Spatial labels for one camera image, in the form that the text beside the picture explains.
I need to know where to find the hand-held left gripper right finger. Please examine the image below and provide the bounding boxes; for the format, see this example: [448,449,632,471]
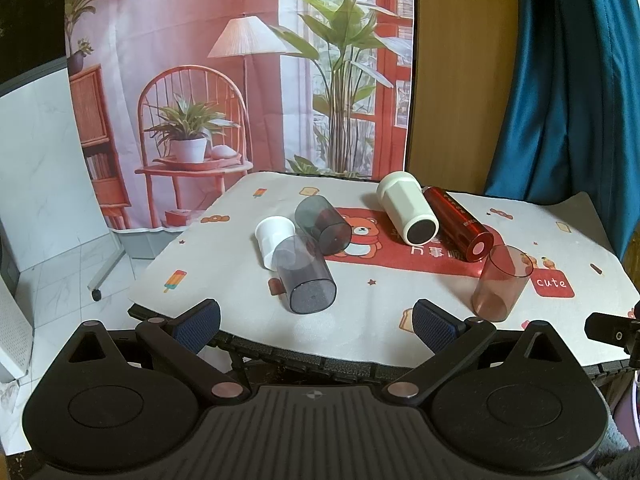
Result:
[384,298,577,409]

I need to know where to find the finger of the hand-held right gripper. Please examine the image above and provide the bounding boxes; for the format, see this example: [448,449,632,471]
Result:
[584,299,640,368]

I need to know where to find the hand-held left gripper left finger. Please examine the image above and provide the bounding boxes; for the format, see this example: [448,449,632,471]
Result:
[66,298,252,407]

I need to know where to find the pink transparent cup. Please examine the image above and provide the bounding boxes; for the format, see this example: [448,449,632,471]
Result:
[470,243,535,322]

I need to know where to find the dark red cup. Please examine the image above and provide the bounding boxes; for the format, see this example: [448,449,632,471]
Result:
[422,186,489,264]

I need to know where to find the small white cup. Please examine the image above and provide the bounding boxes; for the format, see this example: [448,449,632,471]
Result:
[254,216,297,271]

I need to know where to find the grey transparent cup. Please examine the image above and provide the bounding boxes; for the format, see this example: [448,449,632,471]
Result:
[273,234,337,315]
[294,195,353,256]

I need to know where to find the large white cup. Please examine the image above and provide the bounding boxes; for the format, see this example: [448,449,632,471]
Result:
[376,170,440,246]

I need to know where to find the bear printed table mat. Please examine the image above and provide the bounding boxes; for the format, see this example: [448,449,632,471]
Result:
[127,172,640,367]

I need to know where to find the white stand leg with caster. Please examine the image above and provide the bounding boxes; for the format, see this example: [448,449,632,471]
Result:
[87,232,127,303]

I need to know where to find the black foam table pad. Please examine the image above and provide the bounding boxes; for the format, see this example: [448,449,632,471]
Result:
[127,303,617,387]

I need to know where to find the grey fluffy cloth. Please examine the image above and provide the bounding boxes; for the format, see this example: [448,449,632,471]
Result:
[592,389,640,480]

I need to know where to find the teal curtain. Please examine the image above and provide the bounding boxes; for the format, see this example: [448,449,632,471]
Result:
[482,0,640,262]

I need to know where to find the wooden panel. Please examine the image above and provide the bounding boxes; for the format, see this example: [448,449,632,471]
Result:
[407,0,522,197]

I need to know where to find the printed room backdrop cloth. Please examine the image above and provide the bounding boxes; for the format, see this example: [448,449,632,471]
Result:
[65,0,416,234]

